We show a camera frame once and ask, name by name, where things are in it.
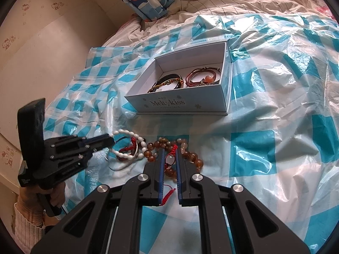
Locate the striped beige bed sheet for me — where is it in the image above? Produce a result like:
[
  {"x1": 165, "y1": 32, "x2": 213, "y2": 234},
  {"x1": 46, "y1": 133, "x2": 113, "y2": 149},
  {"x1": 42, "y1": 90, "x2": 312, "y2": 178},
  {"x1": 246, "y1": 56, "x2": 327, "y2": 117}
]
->
[{"x1": 102, "y1": 0, "x2": 329, "y2": 53}]

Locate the person's left forearm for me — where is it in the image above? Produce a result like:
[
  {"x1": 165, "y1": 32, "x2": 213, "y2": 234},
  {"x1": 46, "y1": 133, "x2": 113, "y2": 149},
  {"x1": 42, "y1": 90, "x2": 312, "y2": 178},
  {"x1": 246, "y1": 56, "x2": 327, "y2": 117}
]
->
[{"x1": 13, "y1": 202, "x2": 47, "y2": 252}]

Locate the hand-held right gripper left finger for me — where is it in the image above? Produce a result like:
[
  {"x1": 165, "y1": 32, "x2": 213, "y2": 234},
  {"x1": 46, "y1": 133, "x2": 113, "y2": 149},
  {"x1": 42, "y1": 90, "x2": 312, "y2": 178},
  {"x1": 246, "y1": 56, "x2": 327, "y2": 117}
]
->
[{"x1": 30, "y1": 148, "x2": 166, "y2": 254}]

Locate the red braided bracelet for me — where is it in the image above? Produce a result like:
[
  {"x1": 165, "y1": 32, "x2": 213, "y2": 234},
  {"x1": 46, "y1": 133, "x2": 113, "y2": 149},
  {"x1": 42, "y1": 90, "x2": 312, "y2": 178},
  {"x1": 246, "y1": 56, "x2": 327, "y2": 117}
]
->
[{"x1": 120, "y1": 137, "x2": 139, "y2": 159}]

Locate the amber bead bracelet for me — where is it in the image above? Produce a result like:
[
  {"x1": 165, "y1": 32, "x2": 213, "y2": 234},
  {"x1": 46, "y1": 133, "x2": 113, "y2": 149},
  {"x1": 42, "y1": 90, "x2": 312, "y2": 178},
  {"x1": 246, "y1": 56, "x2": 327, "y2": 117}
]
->
[{"x1": 143, "y1": 137, "x2": 204, "y2": 182}]

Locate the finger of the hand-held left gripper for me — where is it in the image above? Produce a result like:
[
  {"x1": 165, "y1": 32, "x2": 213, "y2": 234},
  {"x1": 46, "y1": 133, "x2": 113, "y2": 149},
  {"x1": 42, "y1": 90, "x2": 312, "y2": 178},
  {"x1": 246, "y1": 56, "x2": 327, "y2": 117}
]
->
[
  {"x1": 45, "y1": 141, "x2": 116, "y2": 174},
  {"x1": 44, "y1": 134, "x2": 115, "y2": 152}
]

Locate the red cord bracelet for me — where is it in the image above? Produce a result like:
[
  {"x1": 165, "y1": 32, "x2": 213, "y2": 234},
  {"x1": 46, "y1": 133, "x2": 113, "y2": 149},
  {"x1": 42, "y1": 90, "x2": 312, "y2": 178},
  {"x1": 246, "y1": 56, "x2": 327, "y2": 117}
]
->
[{"x1": 159, "y1": 141, "x2": 178, "y2": 203}]

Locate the blue checkered plastic sheet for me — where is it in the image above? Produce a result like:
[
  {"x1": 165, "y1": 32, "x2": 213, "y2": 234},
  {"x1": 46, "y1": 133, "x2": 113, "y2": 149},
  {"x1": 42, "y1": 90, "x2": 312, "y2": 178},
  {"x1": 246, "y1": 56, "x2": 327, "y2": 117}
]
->
[{"x1": 44, "y1": 13, "x2": 339, "y2": 254}]

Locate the person's left hand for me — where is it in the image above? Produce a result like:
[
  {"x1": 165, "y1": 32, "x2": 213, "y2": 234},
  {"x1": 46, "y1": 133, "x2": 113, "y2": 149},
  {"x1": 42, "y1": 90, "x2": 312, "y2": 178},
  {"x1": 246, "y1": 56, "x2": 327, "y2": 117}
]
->
[{"x1": 17, "y1": 182, "x2": 66, "y2": 227}]

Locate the black braided bracelet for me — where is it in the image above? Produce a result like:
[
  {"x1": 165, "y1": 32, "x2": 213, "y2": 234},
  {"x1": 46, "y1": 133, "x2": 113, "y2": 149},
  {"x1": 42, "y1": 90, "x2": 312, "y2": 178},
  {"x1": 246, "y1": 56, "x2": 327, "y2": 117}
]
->
[{"x1": 147, "y1": 73, "x2": 185, "y2": 94}]

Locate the white bead bracelet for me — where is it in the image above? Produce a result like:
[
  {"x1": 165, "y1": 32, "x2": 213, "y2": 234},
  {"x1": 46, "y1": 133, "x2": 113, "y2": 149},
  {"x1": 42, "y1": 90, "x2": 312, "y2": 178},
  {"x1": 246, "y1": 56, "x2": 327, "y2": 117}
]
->
[{"x1": 108, "y1": 129, "x2": 147, "y2": 161}]

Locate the yellow woven bracelet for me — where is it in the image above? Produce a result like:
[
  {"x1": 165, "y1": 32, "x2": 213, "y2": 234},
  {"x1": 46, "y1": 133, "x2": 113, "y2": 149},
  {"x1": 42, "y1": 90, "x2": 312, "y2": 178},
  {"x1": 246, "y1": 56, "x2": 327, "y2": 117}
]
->
[{"x1": 148, "y1": 78, "x2": 183, "y2": 93}]

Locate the pink checkered plastic sheet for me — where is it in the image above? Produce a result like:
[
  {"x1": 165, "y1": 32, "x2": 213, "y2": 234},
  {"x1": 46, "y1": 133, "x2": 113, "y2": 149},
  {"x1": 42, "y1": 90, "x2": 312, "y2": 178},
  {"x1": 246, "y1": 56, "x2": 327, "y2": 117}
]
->
[{"x1": 315, "y1": 3, "x2": 335, "y2": 22}]

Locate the white cardboard box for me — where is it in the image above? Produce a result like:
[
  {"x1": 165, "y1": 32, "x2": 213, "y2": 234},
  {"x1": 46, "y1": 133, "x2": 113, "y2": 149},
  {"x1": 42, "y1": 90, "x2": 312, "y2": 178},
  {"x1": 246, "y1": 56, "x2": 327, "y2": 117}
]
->
[{"x1": 124, "y1": 40, "x2": 233, "y2": 116}]

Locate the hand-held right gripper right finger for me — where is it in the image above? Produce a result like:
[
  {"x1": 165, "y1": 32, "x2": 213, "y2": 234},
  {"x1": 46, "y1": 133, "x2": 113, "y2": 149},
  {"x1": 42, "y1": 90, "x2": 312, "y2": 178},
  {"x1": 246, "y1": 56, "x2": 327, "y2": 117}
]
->
[{"x1": 176, "y1": 148, "x2": 311, "y2": 254}]

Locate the silver bangle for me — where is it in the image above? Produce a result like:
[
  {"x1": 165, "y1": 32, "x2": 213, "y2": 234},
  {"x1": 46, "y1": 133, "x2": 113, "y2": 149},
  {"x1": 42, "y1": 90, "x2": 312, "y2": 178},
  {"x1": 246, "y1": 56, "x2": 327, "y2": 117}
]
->
[{"x1": 107, "y1": 136, "x2": 139, "y2": 170}]

